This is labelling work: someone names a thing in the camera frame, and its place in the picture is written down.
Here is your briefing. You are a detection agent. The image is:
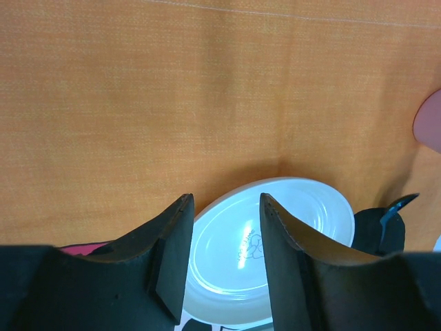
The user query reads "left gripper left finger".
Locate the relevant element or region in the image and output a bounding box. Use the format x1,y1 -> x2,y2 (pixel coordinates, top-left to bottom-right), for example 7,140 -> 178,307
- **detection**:
54,193 -> 196,325

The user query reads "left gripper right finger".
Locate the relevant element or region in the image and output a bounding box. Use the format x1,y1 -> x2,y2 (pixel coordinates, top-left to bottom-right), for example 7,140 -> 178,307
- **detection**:
259,192 -> 387,331

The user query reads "cream round plate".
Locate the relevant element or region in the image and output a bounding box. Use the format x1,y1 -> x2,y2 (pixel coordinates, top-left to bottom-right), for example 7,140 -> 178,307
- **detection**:
183,177 -> 355,330

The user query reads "blue metallic spoon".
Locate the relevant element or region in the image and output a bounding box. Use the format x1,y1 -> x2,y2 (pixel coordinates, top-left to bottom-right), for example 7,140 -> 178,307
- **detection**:
377,193 -> 420,254

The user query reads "orange cartoon mouse towel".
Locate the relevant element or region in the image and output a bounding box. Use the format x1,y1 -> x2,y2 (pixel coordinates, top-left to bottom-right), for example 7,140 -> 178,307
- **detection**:
1,1 -> 440,251

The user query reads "pink plastic cup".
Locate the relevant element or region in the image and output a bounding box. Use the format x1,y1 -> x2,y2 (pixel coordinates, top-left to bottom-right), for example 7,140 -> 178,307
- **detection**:
413,90 -> 441,153

